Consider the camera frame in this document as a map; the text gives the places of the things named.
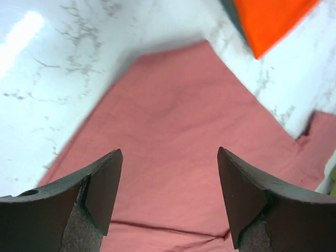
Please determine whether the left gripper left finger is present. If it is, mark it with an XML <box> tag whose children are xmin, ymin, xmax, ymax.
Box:
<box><xmin>1</xmin><ymin>149</ymin><xmax>123</xmax><ymax>251</ymax></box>

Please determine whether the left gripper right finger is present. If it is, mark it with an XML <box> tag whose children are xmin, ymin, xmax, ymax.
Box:
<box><xmin>217</xmin><ymin>148</ymin><xmax>335</xmax><ymax>251</ymax></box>

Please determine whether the pink t-shirt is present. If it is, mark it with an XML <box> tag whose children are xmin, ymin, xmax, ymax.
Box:
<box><xmin>43</xmin><ymin>41</ymin><xmax>335</xmax><ymax>251</ymax></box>

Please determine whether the olive green plastic basket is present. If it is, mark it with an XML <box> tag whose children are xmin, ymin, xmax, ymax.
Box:
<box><xmin>326</xmin><ymin>166</ymin><xmax>336</xmax><ymax>196</ymax></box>

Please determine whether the folded orange t-shirt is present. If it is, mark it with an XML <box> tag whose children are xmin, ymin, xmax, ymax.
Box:
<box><xmin>233</xmin><ymin>0</ymin><xmax>320</xmax><ymax>59</ymax></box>

